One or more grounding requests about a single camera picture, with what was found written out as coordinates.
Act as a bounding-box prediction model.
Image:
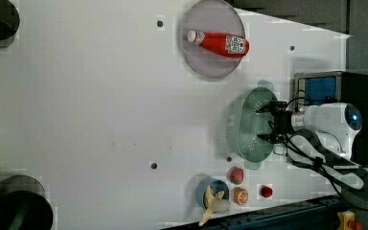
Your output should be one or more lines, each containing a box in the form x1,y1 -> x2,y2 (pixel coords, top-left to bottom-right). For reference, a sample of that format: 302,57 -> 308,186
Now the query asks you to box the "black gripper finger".
256,103 -> 276,113
258,134 -> 277,143

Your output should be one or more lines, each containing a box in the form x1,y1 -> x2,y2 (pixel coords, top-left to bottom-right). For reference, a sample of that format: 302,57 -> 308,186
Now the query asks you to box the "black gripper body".
269,101 -> 294,144

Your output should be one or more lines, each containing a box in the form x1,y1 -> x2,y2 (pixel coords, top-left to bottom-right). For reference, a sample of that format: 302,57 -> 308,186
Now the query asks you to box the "green plastic strainer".
226,80 -> 277,170

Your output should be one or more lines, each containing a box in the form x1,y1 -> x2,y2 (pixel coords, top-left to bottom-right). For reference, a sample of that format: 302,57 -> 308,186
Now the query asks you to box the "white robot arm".
256,101 -> 368,202

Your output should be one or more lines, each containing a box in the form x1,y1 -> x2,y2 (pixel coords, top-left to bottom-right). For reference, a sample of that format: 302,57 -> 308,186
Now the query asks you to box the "black toaster oven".
294,71 -> 368,165

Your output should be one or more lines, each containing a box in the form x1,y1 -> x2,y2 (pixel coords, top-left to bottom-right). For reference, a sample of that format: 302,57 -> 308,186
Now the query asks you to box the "red toy strawberry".
229,167 -> 244,185

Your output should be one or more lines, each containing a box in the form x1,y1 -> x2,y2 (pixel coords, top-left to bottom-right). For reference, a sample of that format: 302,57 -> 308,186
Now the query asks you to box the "small red toy fruit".
261,186 -> 273,198

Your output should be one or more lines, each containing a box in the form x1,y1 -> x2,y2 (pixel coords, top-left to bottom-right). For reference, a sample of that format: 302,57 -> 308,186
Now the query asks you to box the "toy orange slice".
234,187 -> 249,205

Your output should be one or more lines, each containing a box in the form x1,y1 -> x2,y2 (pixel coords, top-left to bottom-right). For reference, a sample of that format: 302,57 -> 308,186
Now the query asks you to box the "red ketchup bottle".
186,30 -> 250,58

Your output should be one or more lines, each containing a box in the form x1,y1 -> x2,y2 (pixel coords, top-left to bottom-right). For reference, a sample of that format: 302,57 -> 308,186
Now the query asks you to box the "blue bowl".
195,176 -> 231,210

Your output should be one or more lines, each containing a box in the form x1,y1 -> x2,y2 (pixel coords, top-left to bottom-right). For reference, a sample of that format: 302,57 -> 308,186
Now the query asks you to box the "grey round plate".
179,0 -> 250,78

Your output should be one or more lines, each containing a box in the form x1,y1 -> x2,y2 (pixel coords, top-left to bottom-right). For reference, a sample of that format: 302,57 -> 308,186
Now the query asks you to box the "green spatula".
9,204 -> 30,230

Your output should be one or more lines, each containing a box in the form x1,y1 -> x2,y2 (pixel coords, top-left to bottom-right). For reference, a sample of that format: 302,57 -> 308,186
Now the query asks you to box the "black utensil cup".
0,175 -> 54,230

